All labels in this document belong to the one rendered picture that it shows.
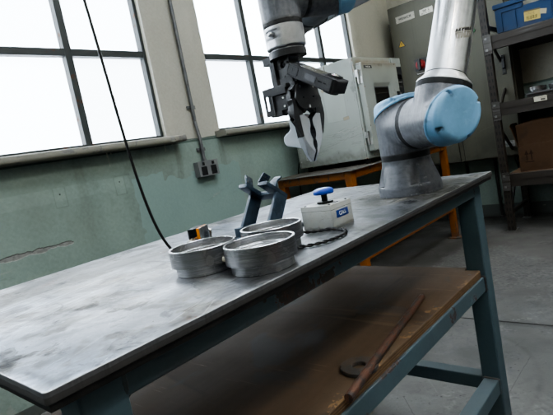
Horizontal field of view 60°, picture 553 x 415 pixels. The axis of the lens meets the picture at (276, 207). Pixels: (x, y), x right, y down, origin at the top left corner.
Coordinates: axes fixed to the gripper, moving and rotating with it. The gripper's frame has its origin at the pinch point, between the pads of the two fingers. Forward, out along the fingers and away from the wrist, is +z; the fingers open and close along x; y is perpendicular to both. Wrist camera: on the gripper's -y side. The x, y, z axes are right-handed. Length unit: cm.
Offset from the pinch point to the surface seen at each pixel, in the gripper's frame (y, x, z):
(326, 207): -2.8, 3.3, 9.9
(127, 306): 0.8, 43.6, 13.9
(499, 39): 57, -318, -51
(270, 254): -11.8, 28.8, 11.2
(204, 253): -0.8, 31.0, 10.4
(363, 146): 103, -182, 5
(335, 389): -6.5, 14.8, 39.0
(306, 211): 1.9, 3.4, 10.3
